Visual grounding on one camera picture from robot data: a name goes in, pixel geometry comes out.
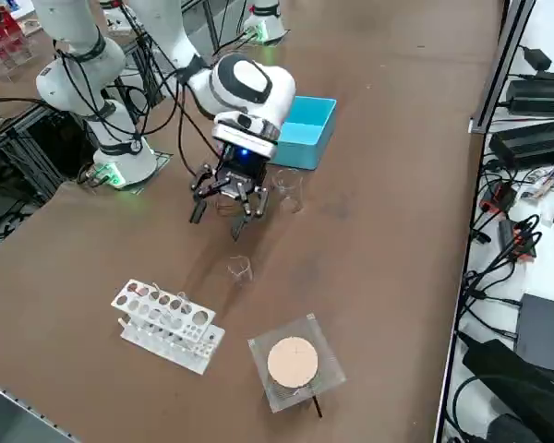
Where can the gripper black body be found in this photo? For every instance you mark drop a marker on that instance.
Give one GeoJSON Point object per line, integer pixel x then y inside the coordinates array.
{"type": "Point", "coordinates": [242, 168]}

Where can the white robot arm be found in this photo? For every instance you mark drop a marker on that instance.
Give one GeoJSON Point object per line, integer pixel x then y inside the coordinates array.
{"type": "Point", "coordinates": [265, 20]}
{"type": "Point", "coordinates": [254, 87]}

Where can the large glass beaker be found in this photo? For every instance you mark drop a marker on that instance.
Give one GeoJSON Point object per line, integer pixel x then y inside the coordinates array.
{"type": "Point", "coordinates": [291, 194]}

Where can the blue plastic bin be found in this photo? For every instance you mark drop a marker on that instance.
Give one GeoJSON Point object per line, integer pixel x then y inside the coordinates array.
{"type": "Point", "coordinates": [304, 147]}

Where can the small glass beaker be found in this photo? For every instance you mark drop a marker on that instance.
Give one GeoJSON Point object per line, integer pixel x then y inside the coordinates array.
{"type": "Point", "coordinates": [240, 274]}

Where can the white test tube rack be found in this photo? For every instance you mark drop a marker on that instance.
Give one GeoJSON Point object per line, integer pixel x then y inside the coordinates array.
{"type": "Point", "coordinates": [198, 362]}

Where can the orange and black device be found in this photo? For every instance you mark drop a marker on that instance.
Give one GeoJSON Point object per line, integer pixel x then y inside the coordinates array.
{"type": "Point", "coordinates": [519, 242]}
{"type": "Point", "coordinates": [498, 198]}

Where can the red acrylic rack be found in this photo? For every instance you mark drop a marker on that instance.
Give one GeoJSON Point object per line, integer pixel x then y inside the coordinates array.
{"type": "Point", "coordinates": [4, 41]}

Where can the large black power brick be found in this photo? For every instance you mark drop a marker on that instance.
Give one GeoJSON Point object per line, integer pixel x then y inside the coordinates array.
{"type": "Point", "coordinates": [531, 143]}
{"type": "Point", "coordinates": [540, 97]}

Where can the small black power adapter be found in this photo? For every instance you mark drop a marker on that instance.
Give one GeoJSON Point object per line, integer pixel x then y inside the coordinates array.
{"type": "Point", "coordinates": [538, 57]}

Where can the dark grey flat box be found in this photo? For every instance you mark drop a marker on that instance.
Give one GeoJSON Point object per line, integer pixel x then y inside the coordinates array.
{"type": "Point", "coordinates": [547, 332]}

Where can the black metal frame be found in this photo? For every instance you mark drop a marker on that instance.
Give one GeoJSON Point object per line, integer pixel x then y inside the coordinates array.
{"type": "Point", "coordinates": [41, 138]}

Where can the aluminium frame post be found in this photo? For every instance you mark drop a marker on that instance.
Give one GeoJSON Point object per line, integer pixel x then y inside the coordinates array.
{"type": "Point", "coordinates": [499, 69]}

